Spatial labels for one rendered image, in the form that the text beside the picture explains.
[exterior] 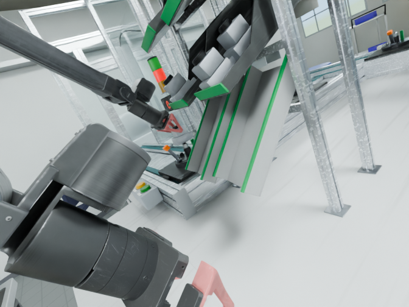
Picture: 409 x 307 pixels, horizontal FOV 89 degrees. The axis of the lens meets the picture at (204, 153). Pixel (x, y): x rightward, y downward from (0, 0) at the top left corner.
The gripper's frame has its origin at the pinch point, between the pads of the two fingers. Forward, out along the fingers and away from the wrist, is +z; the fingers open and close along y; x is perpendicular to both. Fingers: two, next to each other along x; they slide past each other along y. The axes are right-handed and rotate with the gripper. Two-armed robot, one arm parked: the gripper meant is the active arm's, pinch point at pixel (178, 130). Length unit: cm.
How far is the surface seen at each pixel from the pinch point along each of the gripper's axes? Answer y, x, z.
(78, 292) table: -10, 56, -11
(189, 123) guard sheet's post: 18.4, -10.8, 10.6
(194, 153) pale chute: -20.0, 8.9, 0.5
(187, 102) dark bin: -32.2, 1.4, -12.4
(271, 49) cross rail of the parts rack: -47.8, -10.2, -7.5
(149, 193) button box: -1.2, 25.9, -0.4
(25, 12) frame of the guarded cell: 82, -37, -82
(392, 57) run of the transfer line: -29, -86, 82
